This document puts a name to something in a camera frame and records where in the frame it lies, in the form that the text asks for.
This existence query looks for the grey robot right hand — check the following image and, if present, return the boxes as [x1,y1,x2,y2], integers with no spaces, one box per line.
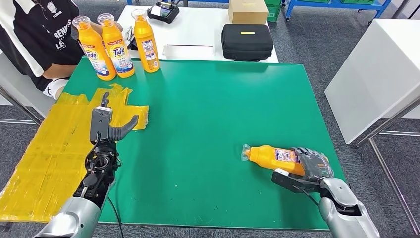
[291,147,335,183]

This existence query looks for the orange detergent bottle clear cap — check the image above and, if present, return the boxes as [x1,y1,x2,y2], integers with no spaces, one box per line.
[131,8,161,73]
[241,144,329,177]
[72,15,117,81]
[97,13,136,79]

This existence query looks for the green table mat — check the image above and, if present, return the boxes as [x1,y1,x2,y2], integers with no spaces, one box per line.
[62,56,347,231]

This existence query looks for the black carrying case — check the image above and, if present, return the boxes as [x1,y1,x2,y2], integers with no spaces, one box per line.
[221,23,274,62]

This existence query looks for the green plastic crate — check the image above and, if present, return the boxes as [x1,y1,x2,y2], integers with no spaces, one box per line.
[265,0,282,23]

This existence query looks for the blue metal rack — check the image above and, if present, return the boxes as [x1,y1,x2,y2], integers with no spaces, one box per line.
[284,0,393,22]

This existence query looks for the brown cardboard box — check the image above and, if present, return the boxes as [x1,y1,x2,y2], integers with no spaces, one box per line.
[228,0,270,25]

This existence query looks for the white desk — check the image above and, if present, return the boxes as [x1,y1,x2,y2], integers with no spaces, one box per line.
[116,5,279,64]

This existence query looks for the black handheld controller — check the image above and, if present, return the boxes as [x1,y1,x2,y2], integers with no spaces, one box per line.
[147,0,180,24]

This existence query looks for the tablet in blue folio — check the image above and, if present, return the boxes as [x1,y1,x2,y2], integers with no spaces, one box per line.
[126,33,139,51]

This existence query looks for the yellow plastic sheet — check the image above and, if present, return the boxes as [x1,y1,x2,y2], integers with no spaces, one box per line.
[0,83,150,223]

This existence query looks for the person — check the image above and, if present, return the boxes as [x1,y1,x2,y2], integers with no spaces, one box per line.
[0,0,124,99]

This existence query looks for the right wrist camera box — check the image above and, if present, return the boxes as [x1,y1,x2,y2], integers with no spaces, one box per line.
[271,168,321,194]

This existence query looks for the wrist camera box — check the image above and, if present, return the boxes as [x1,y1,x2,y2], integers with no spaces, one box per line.
[271,168,321,194]
[89,106,113,142]

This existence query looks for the black cable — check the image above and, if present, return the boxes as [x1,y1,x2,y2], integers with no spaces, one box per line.
[107,196,125,238]

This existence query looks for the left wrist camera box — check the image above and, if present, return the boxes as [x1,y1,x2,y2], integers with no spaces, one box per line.
[89,106,113,142]

